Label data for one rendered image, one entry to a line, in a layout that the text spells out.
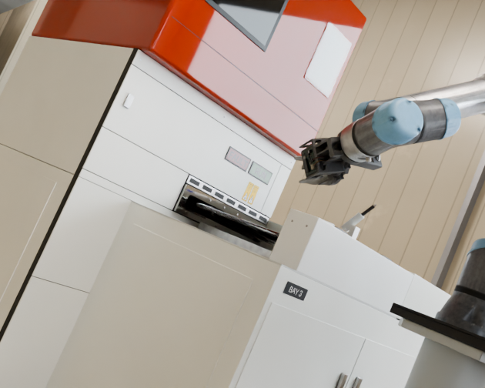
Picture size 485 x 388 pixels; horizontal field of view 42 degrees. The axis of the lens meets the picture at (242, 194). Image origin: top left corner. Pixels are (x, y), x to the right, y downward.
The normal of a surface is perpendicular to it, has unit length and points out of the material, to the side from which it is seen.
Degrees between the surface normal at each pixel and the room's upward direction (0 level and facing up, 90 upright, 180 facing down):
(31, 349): 90
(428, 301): 90
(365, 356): 90
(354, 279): 90
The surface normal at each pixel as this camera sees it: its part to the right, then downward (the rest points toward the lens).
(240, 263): -0.61, -0.35
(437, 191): -0.74, -0.39
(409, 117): 0.43, -0.25
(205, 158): 0.68, 0.23
